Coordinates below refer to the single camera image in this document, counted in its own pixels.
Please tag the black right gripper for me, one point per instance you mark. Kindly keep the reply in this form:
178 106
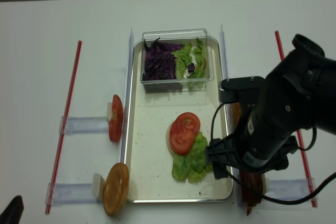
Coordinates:
225 152

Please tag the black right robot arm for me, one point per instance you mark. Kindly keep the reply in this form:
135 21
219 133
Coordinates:
299 93

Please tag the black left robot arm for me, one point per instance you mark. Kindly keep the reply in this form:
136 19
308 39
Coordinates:
13 212

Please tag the white stopper block meat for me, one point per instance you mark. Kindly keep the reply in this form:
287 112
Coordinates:
265 185

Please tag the lettuce leaf on tray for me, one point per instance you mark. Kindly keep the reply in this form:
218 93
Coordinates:
193 165

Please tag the lower tomato slice on tray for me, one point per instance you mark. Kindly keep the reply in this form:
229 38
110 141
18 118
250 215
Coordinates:
180 142

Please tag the tomato slice on tray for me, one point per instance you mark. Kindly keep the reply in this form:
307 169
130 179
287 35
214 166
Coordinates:
180 142
188 123

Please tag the upper tomato slice on tray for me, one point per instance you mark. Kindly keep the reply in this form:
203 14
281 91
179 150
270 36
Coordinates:
188 123

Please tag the green lettuce in box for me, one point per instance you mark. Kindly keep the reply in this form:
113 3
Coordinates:
192 60

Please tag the upright tomato slices stack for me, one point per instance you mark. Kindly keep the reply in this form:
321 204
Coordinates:
116 121

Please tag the white stopper block tomato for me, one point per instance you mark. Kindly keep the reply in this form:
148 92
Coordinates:
109 112

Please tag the sesame burger bun front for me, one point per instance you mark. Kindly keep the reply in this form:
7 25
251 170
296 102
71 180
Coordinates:
236 113

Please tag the right red strip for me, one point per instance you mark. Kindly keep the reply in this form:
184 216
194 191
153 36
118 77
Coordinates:
311 185

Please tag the red strip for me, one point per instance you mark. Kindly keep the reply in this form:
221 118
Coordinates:
311 185
50 191

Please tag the white rectangular metal tray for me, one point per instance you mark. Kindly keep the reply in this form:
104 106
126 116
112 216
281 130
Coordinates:
147 120

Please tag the clear plastic salad box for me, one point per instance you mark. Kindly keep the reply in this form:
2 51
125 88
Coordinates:
178 37

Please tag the purple cabbage shreds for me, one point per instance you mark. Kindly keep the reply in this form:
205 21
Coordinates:
159 63

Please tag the white stopper block bun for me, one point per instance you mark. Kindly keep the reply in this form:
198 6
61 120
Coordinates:
98 183

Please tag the left red strip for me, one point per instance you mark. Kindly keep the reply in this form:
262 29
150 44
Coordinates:
50 191

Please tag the clear holder rail meat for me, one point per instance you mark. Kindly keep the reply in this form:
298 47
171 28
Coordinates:
292 189

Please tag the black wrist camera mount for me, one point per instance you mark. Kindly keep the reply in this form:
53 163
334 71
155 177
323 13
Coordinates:
243 90

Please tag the left clear tray rail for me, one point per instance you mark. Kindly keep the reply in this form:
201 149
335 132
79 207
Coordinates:
126 90

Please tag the clear holder rail tomato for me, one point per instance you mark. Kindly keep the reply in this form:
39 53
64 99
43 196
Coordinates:
83 125

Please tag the clear holder rail toasted bun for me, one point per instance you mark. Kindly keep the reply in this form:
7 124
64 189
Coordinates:
67 194

